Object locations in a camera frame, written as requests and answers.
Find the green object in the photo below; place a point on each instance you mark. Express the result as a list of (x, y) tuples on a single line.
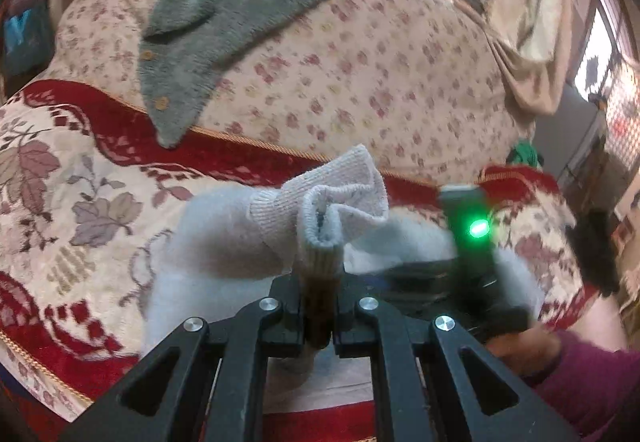
[(522, 153)]

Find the person's right forearm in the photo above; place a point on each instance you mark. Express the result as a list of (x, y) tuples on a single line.
[(590, 382)]

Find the pale blue fleece pants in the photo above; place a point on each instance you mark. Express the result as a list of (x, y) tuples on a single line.
[(225, 242)]

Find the red patterned blanket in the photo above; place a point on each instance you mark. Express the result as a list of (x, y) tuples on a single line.
[(75, 222)]

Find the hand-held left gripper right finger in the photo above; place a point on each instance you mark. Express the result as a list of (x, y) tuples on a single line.
[(350, 322)]

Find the floral quilt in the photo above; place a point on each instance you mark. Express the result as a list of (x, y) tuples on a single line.
[(375, 72)]

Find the blue plastic bag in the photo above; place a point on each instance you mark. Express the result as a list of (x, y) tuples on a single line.
[(22, 37)]

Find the person's right hand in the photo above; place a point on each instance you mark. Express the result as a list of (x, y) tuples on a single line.
[(520, 347)]

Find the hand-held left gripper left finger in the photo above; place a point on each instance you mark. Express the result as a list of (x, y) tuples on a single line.
[(290, 317)]

